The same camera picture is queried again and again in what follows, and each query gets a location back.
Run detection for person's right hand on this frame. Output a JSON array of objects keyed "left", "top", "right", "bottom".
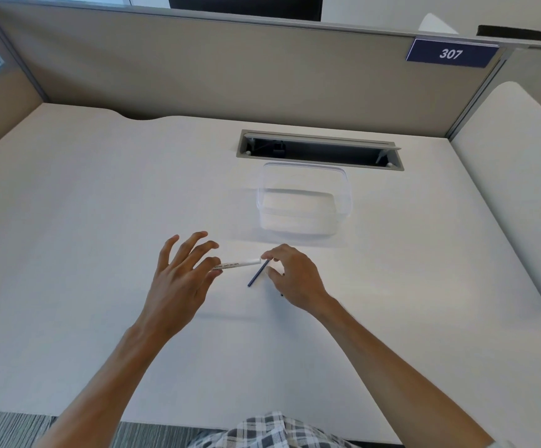
[{"left": 261, "top": 243, "right": 335, "bottom": 318}]

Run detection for person's left hand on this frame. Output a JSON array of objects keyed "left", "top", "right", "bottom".
[{"left": 135, "top": 231, "right": 224, "bottom": 341}]

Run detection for old pen refill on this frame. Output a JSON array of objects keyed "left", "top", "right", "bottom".
[{"left": 247, "top": 258, "right": 271, "bottom": 289}]

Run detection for white pen with black cap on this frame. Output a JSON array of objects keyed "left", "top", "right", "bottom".
[{"left": 212, "top": 258, "right": 262, "bottom": 271}]

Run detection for person's right forearm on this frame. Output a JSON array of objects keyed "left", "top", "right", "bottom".
[{"left": 317, "top": 297, "right": 495, "bottom": 448}]

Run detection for person's left forearm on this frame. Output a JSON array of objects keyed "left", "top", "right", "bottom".
[{"left": 35, "top": 321, "right": 185, "bottom": 448}]

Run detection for clear plastic container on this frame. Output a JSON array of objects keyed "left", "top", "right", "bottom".
[{"left": 256, "top": 161, "right": 353, "bottom": 238}]

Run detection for plaid shorts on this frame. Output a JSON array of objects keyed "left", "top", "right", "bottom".
[{"left": 188, "top": 411, "right": 360, "bottom": 448}]

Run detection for white rounded side divider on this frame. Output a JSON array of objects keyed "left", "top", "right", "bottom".
[{"left": 450, "top": 81, "right": 541, "bottom": 318}]

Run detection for blue number sign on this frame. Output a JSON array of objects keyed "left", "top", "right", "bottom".
[{"left": 405, "top": 37, "right": 500, "bottom": 69}]

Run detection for black monitor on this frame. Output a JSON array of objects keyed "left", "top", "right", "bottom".
[{"left": 167, "top": 0, "right": 323, "bottom": 22}]

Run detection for white divider tip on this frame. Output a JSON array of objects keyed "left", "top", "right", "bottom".
[{"left": 417, "top": 12, "right": 460, "bottom": 35}]

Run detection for black chair back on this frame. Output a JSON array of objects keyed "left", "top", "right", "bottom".
[{"left": 477, "top": 24, "right": 541, "bottom": 44}]

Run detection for grey desk cable tray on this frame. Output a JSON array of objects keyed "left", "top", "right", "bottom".
[{"left": 236, "top": 129, "right": 406, "bottom": 172}]

